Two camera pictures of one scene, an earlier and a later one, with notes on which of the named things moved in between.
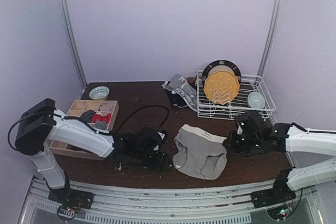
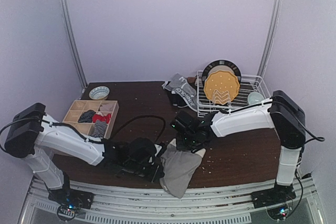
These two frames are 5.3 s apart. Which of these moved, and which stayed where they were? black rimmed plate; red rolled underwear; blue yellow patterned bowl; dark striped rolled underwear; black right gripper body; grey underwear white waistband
Moved: grey underwear white waistband; black right gripper body
Stayed: dark striped rolled underwear; blue yellow patterned bowl; red rolled underwear; black rimmed plate
